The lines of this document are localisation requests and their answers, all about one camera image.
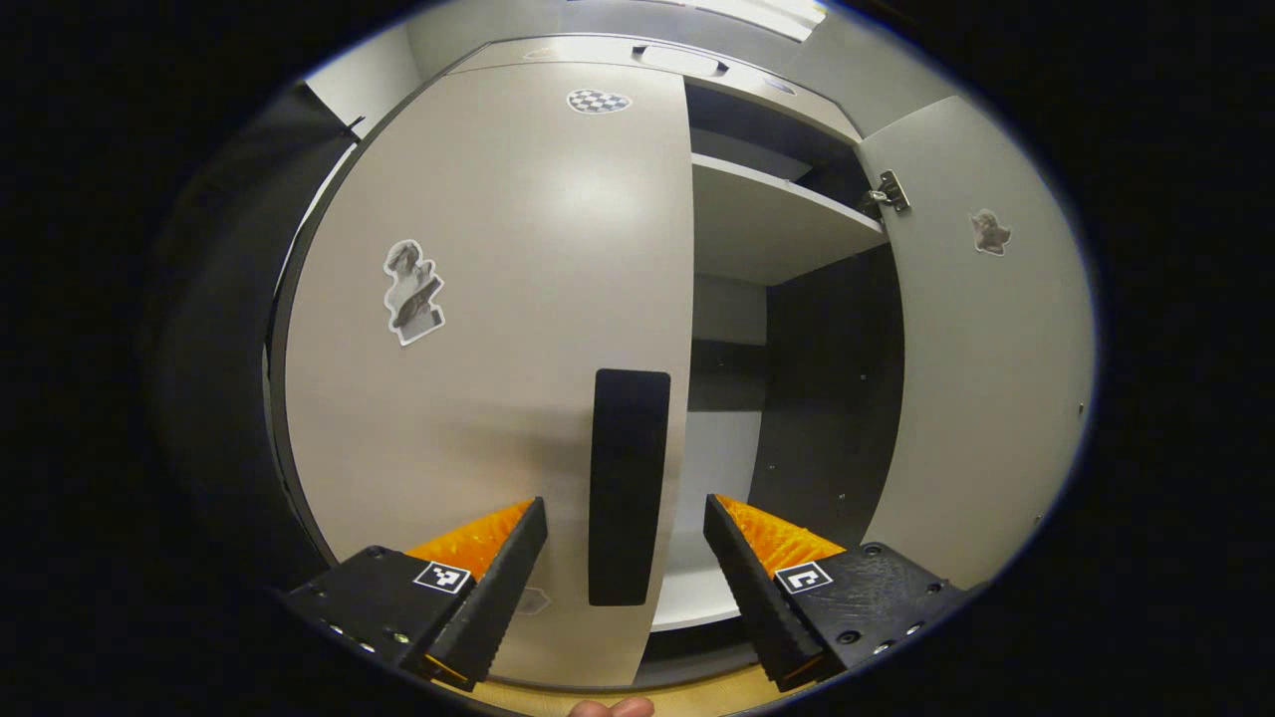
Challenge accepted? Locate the black backdrop cloth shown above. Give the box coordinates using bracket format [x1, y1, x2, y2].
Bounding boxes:
[144, 85, 360, 598]

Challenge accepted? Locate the white cabinet shelf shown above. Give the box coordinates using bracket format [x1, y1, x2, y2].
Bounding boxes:
[690, 152, 890, 288]
[649, 533, 748, 633]

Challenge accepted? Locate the beige double-door shoe cabinet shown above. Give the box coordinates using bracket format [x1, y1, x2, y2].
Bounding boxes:
[264, 35, 907, 693]

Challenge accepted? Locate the metal door hinge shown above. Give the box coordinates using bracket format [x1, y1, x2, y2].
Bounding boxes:
[865, 169, 912, 214]

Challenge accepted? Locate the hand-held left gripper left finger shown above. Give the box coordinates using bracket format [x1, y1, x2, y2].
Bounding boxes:
[279, 496, 549, 693]

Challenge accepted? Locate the beige shoe cabinet door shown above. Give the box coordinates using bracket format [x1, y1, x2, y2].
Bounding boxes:
[857, 95, 1097, 591]
[284, 62, 695, 688]

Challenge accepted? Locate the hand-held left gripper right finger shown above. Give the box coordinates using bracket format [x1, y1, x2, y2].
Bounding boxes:
[703, 493, 972, 693]

